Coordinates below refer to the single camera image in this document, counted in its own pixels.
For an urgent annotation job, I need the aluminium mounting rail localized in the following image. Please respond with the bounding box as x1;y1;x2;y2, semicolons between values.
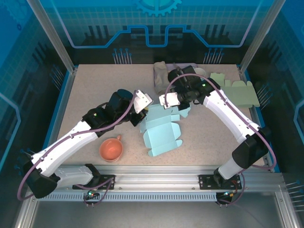
45;164;284;193

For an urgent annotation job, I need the beige folded cloth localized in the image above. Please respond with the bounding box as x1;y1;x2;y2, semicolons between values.
153;61;171;95

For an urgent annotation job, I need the purple tray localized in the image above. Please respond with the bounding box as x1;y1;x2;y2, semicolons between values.
153;62;198;89

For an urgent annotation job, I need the black plate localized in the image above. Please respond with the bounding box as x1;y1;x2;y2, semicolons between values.
168;69;181;83

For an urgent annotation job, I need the aluminium frame post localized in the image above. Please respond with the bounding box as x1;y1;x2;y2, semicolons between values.
238;0;281;73
26;0;78;73

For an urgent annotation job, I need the green paper box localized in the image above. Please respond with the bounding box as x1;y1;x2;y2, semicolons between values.
210;72;261;110

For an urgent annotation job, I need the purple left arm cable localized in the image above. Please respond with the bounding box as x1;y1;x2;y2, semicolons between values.
18;89;143;208

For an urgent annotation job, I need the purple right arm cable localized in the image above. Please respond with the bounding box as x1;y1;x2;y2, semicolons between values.
164;73;277;208

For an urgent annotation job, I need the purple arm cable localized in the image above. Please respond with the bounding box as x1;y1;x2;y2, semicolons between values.
164;73;277;208
18;89;143;208

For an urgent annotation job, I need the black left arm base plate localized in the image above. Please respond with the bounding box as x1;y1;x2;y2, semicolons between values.
72;174;116;190

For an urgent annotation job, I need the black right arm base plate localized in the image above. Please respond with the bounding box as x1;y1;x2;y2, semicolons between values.
199;174;246;190

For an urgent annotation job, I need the blue paper box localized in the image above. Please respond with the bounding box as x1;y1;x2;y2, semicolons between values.
138;103;192;157

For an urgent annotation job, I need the orange cup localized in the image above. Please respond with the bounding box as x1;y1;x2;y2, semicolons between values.
99;134;124;163

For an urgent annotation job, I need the slotted cable duct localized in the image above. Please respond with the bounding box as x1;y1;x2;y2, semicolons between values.
38;192;219;202

